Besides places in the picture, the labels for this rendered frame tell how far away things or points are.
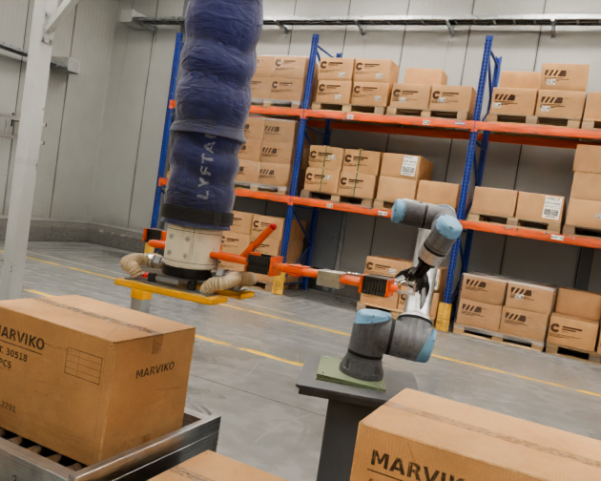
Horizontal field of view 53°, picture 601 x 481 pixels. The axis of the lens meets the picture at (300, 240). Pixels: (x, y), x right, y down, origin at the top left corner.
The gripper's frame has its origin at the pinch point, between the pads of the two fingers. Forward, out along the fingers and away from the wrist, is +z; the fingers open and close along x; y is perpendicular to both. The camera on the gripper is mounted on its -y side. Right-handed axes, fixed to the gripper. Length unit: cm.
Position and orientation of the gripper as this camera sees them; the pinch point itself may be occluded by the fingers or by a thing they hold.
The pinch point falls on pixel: (403, 298)
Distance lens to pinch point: 230.2
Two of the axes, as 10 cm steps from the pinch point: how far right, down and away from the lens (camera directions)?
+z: -3.9, 7.9, 4.8
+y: -3.5, 3.5, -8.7
